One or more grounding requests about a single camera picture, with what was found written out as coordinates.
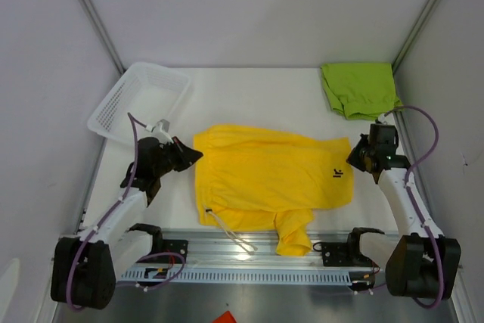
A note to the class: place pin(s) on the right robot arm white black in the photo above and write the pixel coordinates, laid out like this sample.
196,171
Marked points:
423,263

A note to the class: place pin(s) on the aluminium mounting rail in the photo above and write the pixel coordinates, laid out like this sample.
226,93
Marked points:
258,248

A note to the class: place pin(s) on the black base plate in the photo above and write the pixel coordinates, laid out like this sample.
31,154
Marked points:
173,246
336,254

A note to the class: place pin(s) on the right corner aluminium post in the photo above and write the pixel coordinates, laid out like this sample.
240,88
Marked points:
417,28

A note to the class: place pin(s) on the left corner aluminium post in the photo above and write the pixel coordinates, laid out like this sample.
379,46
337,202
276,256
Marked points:
101,32

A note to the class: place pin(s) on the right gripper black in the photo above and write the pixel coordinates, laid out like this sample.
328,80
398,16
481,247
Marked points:
352,159

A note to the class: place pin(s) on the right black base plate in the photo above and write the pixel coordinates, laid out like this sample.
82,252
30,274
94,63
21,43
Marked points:
336,254

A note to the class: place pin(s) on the lime green shorts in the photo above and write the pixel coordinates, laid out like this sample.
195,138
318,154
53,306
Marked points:
360,91

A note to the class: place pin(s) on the corner aluminium post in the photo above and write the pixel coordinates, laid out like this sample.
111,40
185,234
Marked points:
417,28
101,32

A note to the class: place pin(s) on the white plastic basket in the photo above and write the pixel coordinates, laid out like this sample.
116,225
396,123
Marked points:
147,91

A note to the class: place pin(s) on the orange object at bottom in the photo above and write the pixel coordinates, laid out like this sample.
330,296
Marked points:
225,317

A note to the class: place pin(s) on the slotted cable duct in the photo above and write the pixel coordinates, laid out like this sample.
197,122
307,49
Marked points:
239,276

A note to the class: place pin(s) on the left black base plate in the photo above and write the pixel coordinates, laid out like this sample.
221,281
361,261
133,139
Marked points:
173,246

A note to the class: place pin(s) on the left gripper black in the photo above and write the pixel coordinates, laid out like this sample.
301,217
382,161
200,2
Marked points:
186,156

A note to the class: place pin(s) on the yellow shorts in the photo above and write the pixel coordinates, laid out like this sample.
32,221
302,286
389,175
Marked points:
251,179

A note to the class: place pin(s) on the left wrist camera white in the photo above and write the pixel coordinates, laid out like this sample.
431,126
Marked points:
160,130

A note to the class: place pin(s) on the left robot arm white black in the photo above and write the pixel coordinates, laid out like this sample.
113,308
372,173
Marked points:
88,265

